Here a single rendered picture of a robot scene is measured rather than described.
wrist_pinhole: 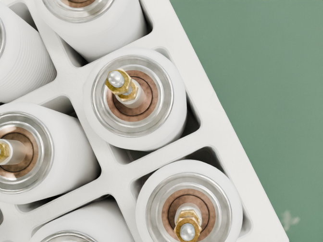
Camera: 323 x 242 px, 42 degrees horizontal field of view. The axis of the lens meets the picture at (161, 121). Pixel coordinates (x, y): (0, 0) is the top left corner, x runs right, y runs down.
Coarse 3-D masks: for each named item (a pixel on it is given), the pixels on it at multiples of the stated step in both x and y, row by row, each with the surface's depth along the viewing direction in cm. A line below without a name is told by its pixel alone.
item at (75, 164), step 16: (0, 112) 39; (32, 112) 39; (48, 112) 39; (48, 128) 39; (64, 128) 40; (80, 128) 47; (64, 144) 39; (80, 144) 44; (64, 160) 39; (80, 160) 44; (96, 160) 51; (48, 176) 38; (64, 176) 40; (80, 176) 46; (96, 176) 55; (32, 192) 38; (48, 192) 39; (64, 192) 47
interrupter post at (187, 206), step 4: (184, 204) 36; (188, 204) 36; (192, 204) 36; (180, 208) 34; (184, 208) 34; (188, 208) 34; (192, 208) 34; (196, 208) 35; (176, 212) 35; (196, 212) 34; (200, 212) 37; (176, 216) 34; (200, 216) 34; (200, 220) 34; (200, 224) 34
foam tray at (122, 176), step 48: (0, 0) 47; (144, 0) 46; (48, 48) 47; (192, 48) 46; (48, 96) 46; (192, 96) 45; (96, 144) 45; (192, 144) 45; (240, 144) 44; (96, 192) 45; (240, 192) 44; (0, 240) 45; (240, 240) 43; (288, 240) 43
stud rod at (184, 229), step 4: (184, 224) 29; (188, 224) 29; (184, 228) 28; (188, 228) 28; (192, 228) 28; (180, 232) 28; (184, 232) 28; (188, 232) 28; (192, 232) 28; (184, 236) 28; (188, 236) 28; (192, 236) 28; (188, 240) 28
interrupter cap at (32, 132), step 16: (16, 112) 38; (0, 128) 39; (16, 128) 39; (32, 128) 38; (32, 144) 38; (48, 144) 38; (32, 160) 38; (48, 160) 38; (0, 176) 38; (16, 176) 38; (32, 176) 38; (0, 192) 38; (16, 192) 38
